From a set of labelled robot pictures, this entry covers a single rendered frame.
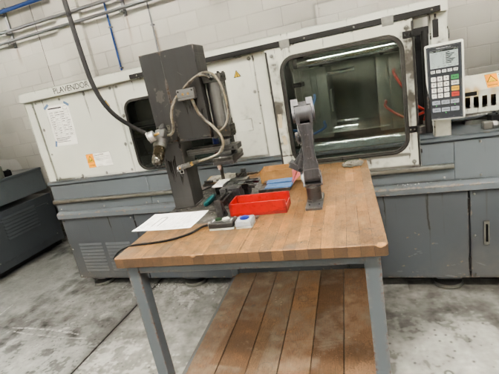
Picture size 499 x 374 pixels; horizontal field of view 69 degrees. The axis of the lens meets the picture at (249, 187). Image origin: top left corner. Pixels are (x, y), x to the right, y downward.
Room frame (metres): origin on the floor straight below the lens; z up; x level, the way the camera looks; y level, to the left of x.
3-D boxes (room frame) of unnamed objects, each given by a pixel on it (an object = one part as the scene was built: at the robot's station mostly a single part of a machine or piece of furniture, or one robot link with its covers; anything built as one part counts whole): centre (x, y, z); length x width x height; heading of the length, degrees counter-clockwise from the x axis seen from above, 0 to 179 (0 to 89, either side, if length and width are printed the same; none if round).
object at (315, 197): (1.49, -0.27, 0.94); 0.20 x 0.07 x 0.08; 163
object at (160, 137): (1.72, 0.37, 1.25); 0.19 x 0.07 x 0.19; 163
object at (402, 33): (2.09, -0.63, 1.21); 0.86 x 0.10 x 0.79; 70
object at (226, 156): (1.77, 0.14, 1.22); 0.26 x 0.18 x 0.30; 73
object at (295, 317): (1.68, -0.07, 0.45); 1.12 x 0.99 x 0.90; 163
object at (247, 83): (2.89, 0.08, 1.24); 2.95 x 0.98 x 0.90; 70
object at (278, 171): (1.98, -0.21, 0.93); 0.25 x 0.13 x 0.08; 73
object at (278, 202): (1.52, -0.03, 0.93); 0.25 x 0.12 x 0.06; 73
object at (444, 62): (1.92, -1.09, 1.27); 0.23 x 0.18 x 0.38; 160
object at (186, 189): (1.84, 0.32, 1.28); 0.14 x 0.12 x 0.75; 163
